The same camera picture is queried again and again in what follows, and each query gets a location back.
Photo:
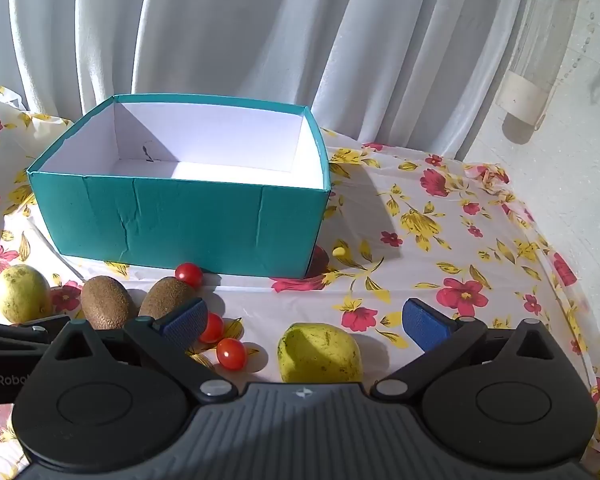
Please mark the floral plastic tablecloth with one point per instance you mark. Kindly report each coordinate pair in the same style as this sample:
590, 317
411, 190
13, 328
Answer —
380, 210

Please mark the brown kiwi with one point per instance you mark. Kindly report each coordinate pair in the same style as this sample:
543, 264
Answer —
105, 302
162, 297

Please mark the teal cardboard box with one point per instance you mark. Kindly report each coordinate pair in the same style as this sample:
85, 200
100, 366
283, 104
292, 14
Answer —
180, 225

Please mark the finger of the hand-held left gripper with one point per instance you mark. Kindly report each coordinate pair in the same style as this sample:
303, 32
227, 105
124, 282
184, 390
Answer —
15, 332

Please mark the red cherry tomato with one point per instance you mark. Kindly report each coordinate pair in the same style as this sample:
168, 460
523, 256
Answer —
188, 275
213, 327
231, 354

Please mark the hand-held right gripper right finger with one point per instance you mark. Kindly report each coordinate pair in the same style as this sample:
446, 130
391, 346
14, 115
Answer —
425, 325

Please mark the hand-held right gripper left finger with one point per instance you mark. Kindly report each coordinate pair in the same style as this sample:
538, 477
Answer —
185, 322

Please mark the red apple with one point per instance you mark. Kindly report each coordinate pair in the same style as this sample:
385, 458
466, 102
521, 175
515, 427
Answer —
321, 260

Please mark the white curtain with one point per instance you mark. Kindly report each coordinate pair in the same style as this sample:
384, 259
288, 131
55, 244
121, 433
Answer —
230, 35

